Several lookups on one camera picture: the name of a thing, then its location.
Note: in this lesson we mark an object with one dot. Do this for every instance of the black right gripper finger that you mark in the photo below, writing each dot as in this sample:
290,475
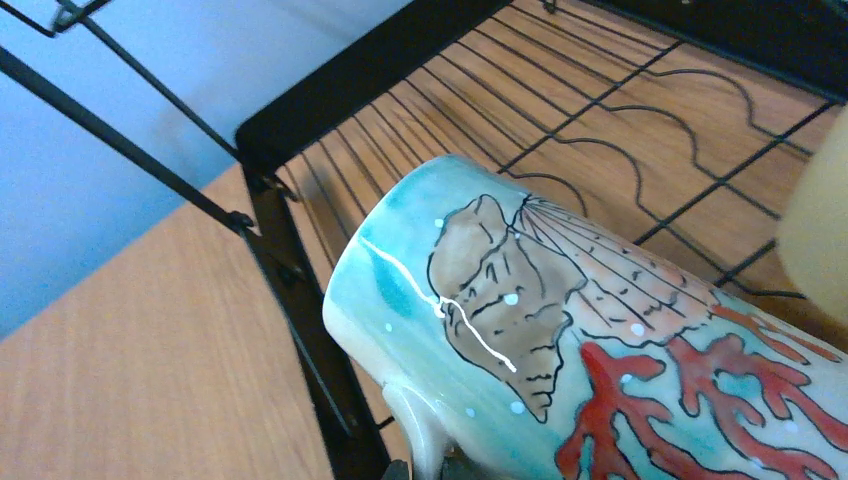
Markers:
396,470

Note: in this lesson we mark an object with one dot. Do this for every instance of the tall patterned ceramic cup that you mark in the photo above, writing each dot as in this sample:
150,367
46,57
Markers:
534,343

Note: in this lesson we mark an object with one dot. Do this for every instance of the black wire dish rack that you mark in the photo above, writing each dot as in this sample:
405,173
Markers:
200,352

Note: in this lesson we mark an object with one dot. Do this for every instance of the yellow ceramic mug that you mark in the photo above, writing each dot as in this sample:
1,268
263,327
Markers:
812,234

